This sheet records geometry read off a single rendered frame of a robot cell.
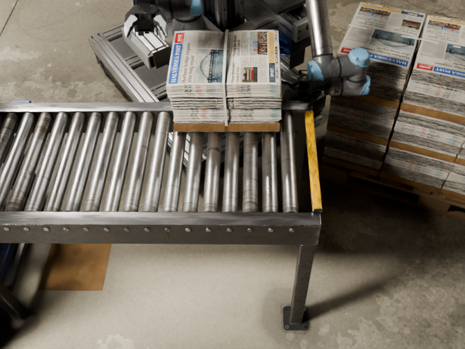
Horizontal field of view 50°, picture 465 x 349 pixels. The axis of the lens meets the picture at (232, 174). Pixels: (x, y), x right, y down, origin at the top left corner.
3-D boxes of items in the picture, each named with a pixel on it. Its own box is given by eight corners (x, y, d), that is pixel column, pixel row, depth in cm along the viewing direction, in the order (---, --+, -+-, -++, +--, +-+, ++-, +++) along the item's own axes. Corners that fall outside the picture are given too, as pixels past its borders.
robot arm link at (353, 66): (343, 62, 176) (339, 86, 184) (374, 58, 176) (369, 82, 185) (337, 48, 180) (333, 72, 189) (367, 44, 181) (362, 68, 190)
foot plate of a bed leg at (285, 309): (310, 302, 222) (310, 302, 222) (312, 334, 214) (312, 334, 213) (279, 302, 223) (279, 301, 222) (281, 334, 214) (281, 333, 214)
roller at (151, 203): (172, 118, 191) (171, 109, 187) (158, 222, 163) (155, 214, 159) (159, 118, 192) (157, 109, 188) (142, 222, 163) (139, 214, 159)
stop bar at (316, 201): (313, 113, 183) (313, 109, 181) (322, 212, 156) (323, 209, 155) (304, 113, 183) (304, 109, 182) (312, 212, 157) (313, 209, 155)
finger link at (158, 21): (175, 47, 151) (159, 30, 155) (175, 30, 146) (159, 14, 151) (165, 50, 150) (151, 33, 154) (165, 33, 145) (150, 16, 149)
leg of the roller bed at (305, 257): (302, 311, 220) (316, 230, 166) (302, 325, 217) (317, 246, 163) (288, 311, 220) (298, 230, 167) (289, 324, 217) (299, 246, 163)
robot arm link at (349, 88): (369, 68, 189) (365, 86, 196) (340, 69, 190) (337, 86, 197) (372, 83, 185) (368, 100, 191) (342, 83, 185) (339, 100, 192)
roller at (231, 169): (242, 115, 189) (236, 106, 186) (239, 221, 160) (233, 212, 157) (230, 119, 191) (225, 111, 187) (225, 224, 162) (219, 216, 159)
